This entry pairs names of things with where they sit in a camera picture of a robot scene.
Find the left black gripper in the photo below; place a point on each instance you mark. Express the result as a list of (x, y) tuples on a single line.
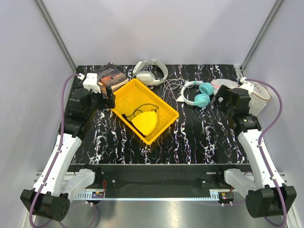
[(106, 103)]

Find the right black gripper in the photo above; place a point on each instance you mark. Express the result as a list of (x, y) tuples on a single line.
[(223, 92)]

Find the white pink mesh laundry bag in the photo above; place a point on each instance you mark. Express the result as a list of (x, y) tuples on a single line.
[(217, 83)]

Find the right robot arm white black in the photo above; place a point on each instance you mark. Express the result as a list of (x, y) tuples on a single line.
[(267, 194)]

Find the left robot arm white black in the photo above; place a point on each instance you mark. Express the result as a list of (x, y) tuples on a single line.
[(50, 197)]

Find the white mesh cylinder laundry bag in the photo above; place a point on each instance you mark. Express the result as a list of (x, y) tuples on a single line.
[(259, 98)]

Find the dark brown middle book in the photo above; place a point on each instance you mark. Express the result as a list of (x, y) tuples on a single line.
[(106, 88)]

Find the Tale of Two Cities book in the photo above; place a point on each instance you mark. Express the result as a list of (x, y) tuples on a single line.
[(111, 76)]

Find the yellow plastic tray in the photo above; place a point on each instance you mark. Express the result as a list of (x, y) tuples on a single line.
[(135, 93)]

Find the white over-ear headphones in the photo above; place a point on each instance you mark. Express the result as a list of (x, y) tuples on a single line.
[(147, 77)]

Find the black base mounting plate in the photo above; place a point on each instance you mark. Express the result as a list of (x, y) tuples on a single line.
[(166, 177)]

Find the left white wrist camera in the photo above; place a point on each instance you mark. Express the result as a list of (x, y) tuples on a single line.
[(91, 83)]

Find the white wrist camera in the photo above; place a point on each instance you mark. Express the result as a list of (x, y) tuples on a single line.
[(246, 85), (91, 83)]

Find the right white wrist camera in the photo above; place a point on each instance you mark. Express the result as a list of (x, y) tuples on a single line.
[(246, 85)]

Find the aluminium slotted front rail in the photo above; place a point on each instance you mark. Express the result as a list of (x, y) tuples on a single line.
[(184, 195)]

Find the left aluminium frame post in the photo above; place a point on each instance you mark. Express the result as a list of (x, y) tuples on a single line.
[(54, 31)]

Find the aluminium frame post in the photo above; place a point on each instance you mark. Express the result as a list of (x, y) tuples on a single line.
[(271, 16), (54, 31)]

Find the right aluminium frame post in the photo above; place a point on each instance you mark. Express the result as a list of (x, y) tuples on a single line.
[(271, 16)]

